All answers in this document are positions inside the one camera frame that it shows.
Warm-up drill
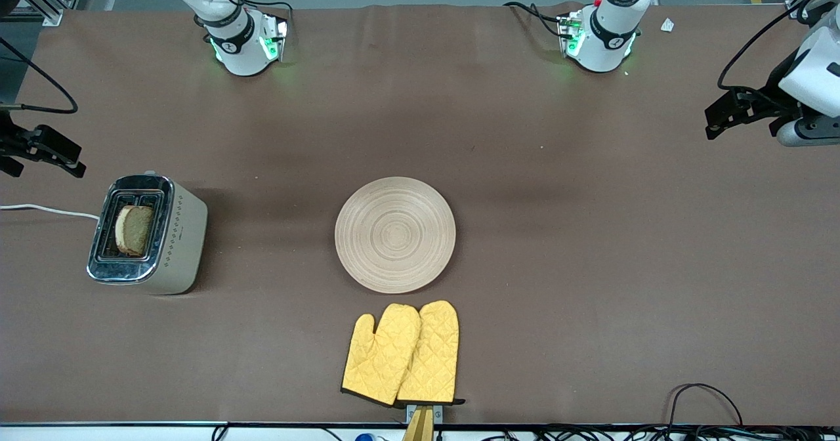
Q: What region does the black right arm base cable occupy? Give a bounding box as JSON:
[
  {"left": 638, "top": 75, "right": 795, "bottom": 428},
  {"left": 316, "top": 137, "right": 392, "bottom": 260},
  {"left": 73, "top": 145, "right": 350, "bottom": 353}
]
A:
[{"left": 223, "top": 0, "right": 295, "bottom": 19}]

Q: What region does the yellow wooden stick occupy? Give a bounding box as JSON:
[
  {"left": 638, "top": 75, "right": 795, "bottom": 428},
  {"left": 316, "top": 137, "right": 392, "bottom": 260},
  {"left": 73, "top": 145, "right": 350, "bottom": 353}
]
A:
[{"left": 402, "top": 407, "right": 435, "bottom": 441}]

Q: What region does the brown bread slice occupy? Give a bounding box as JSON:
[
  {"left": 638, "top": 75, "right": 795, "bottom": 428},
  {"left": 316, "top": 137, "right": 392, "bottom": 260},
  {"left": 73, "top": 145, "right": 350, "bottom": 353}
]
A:
[{"left": 114, "top": 204, "right": 156, "bottom": 258}]

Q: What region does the black looped cable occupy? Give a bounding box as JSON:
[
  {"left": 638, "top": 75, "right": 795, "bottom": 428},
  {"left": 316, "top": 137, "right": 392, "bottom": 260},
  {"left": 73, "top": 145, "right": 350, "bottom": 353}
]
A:
[{"left": 667, "top": 383, "right": 744, "bottom": 429}]

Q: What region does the brown table cover sheet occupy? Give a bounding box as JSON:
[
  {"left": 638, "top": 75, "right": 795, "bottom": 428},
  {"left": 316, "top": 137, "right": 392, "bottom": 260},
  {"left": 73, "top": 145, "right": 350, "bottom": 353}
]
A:
[{"left": 0, "top": 3, "right": 840, "bottom": 427}]

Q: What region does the black arm base cable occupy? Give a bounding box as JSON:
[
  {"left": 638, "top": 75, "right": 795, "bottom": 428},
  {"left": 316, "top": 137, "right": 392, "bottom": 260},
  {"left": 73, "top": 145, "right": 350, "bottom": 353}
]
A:
[
  {"left": 223, "top": 0, "right": 295, "bottom": 19},
  {"left": 503, "top": 1, "right": 566, "bottom": 39}
]

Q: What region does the round wooden plate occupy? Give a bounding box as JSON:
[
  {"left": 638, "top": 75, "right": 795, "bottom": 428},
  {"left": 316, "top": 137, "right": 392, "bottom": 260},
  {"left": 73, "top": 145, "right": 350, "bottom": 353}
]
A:
[{"left": 334, "top": 177, "right": 457, "bottom": 295}]

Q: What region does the beige chrome two-slot toaster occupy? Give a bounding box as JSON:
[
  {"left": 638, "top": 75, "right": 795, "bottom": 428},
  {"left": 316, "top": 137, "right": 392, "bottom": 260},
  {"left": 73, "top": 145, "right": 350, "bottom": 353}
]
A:
[{"left": 86, "top": 171, "right": 209, "bottom": 296}]

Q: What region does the black cable bundle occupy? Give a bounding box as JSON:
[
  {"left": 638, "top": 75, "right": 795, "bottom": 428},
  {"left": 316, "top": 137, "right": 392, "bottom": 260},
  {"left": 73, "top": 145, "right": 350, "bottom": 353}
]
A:
[{"left": 479, "top": 424, "right": 840, "bottom": 441}]

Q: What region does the small metal bracket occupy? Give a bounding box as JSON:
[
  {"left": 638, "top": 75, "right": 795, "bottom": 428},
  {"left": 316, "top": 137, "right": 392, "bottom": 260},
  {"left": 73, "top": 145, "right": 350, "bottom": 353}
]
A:
[{"left": 406, "top": 404, "right": 444, "bottom": 426}]

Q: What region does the black left arm base cable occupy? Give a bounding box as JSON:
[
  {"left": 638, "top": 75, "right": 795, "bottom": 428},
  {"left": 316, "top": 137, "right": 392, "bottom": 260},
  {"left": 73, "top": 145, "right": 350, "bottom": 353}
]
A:
[{"left": 503, "top": 1, "right": 566, "bottom": 39}]

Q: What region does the yellow quilted oven mitt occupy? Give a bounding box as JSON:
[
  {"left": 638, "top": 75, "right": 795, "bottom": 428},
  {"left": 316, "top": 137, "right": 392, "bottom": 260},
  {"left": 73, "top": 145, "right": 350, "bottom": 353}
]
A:
[
  {"left": 340, "top": 303, "right": 423, "bottom": 408},
  {"left": 396, "top": 300, "right": 466, "bottom": 406}
]

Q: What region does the white toaster power cord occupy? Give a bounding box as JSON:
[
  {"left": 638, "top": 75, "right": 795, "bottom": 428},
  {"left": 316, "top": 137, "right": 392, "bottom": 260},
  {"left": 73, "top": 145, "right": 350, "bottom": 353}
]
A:
[{"left": 0, "top": 203, "right": 100, "bottom": 221}]

